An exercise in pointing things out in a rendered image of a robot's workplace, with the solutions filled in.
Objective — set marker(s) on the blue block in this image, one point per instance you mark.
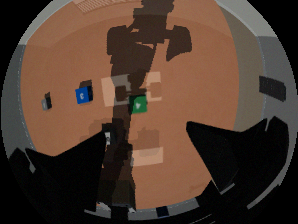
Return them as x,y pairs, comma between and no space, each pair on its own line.
84,95

